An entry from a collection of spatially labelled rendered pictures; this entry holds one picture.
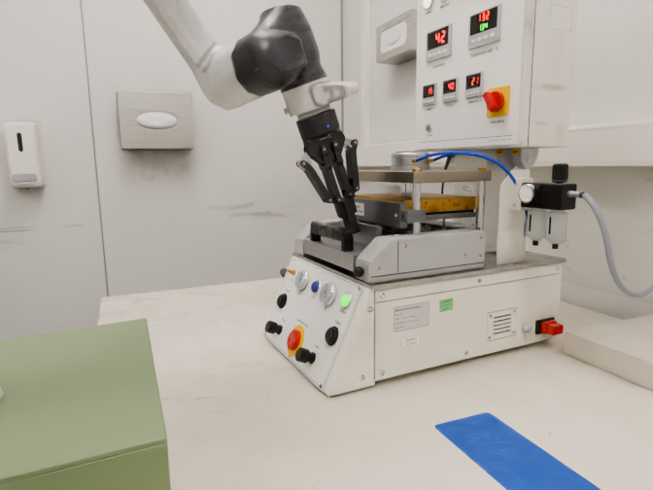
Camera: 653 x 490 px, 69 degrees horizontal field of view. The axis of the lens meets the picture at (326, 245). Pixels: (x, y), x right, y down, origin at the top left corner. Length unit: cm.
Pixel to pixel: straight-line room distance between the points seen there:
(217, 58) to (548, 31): 60
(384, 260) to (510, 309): 31
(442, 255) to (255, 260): 170
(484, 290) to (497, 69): 42
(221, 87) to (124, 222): 158
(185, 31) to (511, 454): 78
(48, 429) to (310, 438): 33
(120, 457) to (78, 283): 195
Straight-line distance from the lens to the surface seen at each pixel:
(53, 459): 51
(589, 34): 145
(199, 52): 87
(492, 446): 73
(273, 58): 79
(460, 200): 96
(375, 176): 95
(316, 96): 86
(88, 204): 236
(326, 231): 91
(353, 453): 68
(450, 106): 112
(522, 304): 102
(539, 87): 101
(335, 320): 84
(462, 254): 89
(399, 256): 81
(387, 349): 83
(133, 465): 51
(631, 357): 98
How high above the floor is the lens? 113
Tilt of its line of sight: 10 degrees down
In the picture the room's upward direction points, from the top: 1 degrees counter-clockwise
